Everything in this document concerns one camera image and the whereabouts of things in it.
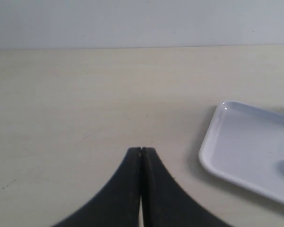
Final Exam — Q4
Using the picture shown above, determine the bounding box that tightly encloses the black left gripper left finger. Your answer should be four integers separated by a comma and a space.
55, 148, 141, 227

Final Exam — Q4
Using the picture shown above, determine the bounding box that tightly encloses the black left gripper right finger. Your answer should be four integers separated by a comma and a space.
141, 148, 229, 227

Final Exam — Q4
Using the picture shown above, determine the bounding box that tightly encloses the white rectangular plastic tray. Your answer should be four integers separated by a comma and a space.
198, 101, 284, 205

